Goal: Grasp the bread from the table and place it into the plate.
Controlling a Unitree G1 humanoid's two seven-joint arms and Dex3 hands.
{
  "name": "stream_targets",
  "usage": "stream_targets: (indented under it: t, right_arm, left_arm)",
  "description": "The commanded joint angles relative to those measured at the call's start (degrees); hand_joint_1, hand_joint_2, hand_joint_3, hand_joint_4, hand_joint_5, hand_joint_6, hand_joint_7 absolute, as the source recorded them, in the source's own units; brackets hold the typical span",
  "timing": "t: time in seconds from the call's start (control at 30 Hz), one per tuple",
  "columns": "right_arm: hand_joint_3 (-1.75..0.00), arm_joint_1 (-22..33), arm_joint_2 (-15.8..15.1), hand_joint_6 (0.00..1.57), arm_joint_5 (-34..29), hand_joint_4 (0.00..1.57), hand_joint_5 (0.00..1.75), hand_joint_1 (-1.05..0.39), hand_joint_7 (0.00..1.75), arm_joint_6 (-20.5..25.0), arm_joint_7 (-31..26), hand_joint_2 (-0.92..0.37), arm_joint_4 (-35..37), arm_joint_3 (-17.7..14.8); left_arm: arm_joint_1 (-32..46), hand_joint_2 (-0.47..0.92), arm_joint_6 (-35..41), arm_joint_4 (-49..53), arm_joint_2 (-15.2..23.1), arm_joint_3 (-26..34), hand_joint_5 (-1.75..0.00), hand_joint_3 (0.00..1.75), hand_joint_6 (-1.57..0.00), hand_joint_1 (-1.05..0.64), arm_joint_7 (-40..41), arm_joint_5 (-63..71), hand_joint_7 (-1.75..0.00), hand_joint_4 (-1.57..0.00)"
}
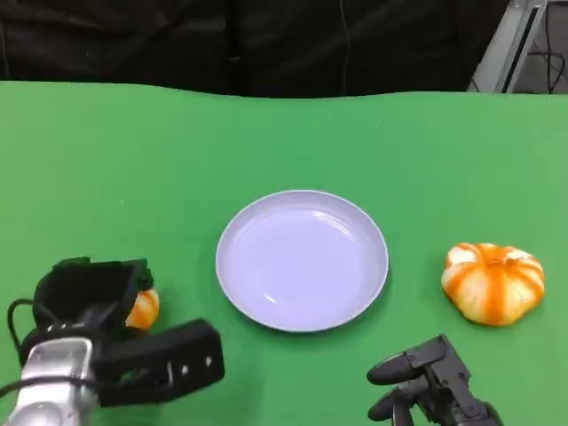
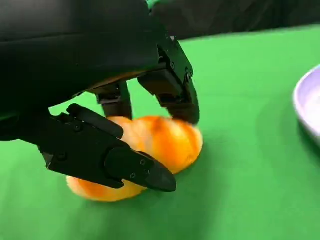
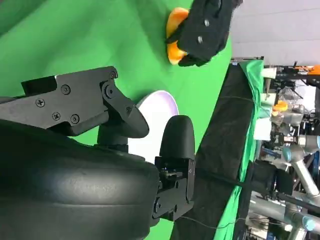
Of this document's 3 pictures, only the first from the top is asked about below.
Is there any lilac plate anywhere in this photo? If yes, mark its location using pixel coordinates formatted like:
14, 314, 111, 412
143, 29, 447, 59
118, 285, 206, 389
215, 189, 391, 333

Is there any black cable by frame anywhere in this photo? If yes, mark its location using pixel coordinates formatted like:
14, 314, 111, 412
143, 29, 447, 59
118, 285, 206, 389
527, 26, 568, 94

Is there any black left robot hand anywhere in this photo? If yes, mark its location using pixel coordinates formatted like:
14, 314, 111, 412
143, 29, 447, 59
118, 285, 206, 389
33, 255, 155, 343

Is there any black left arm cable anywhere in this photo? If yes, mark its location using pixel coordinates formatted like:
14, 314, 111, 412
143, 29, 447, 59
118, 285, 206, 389
5, 298, 45, 370

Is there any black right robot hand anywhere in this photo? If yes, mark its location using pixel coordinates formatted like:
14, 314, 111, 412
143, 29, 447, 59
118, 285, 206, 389
366, 333, 505, 426

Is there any green table cloth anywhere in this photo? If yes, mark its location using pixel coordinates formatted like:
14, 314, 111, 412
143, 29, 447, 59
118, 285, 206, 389
0, 79, 568, 426

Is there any black backdrop curtain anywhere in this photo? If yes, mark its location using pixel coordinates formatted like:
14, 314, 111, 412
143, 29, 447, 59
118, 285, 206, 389
0, 0, 511, 99

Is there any silver metal frame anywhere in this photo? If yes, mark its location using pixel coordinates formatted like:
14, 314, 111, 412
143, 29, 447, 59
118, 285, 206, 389
465, 0, 568, 94

